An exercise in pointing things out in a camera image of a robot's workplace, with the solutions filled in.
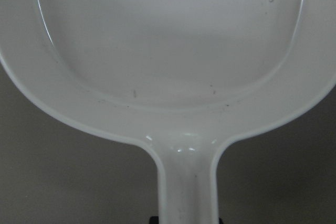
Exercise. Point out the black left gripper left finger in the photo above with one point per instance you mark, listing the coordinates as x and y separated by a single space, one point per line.
154 220

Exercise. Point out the beige plastic dustpan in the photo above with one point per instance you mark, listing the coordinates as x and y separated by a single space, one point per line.
181 79

